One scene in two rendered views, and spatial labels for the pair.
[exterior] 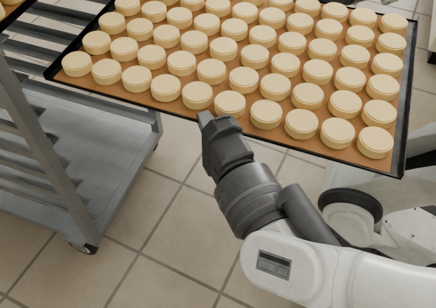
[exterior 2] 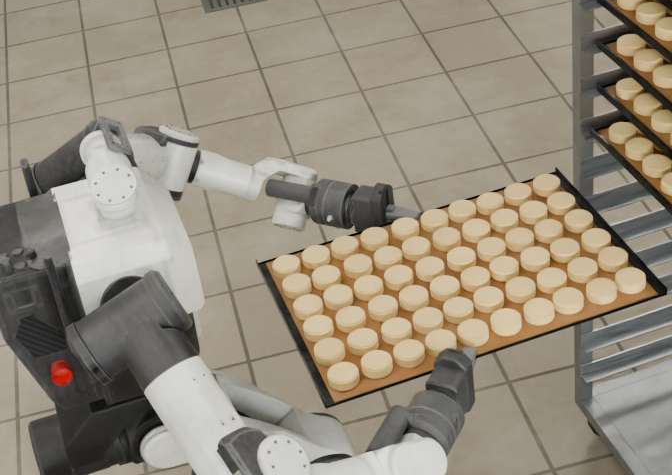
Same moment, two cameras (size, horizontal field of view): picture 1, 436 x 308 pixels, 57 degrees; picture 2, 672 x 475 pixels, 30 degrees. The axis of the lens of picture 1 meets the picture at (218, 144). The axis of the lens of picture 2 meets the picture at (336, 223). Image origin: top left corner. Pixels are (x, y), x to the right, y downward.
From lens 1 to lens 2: 2.39 m
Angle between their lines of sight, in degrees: 87
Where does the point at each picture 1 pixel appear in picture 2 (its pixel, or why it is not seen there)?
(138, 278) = (523, 452)
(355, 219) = not seen: hidden behind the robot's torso
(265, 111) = (373, 233)
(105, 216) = (599, 415)
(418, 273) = (224, 163)
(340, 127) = (314, 254)
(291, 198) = (305, 185)
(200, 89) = (433, 218)
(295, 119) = (348, 241)
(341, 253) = (261, 166)
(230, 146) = (365, 190)
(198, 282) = not seen: outside the picture
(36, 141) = not seen: hidden behind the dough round
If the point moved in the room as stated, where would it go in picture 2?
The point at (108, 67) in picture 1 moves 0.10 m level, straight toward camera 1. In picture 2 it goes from (516, 191) to (468, 179)
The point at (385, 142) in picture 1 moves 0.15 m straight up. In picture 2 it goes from (278, 263) to (266, 195)
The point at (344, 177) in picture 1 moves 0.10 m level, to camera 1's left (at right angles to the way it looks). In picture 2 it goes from (325, 423) to (367, 396)
